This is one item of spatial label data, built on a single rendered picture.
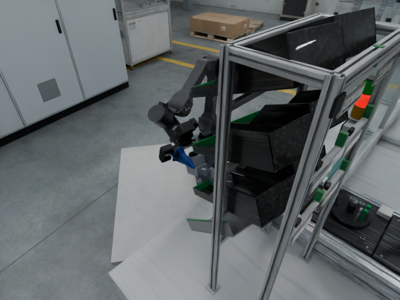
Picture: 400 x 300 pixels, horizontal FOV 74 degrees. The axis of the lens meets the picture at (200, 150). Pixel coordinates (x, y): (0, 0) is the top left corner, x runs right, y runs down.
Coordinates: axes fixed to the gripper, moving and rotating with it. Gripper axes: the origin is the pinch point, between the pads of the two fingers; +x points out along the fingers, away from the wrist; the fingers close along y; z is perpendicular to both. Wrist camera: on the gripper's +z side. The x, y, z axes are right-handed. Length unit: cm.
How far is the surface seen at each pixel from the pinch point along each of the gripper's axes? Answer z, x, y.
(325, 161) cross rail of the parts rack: 32.0, 28.4, 3.1
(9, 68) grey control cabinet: -130, -249, -38
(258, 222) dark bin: 15.2, 28.8, -5.8
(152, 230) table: -41.5, 1.2, -12.7
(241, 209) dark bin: 12.9, 24.2, -5.8
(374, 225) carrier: -13, 48, 51
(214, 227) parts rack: 0.4, 21.9, -8.2
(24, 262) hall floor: -152, -57, -75
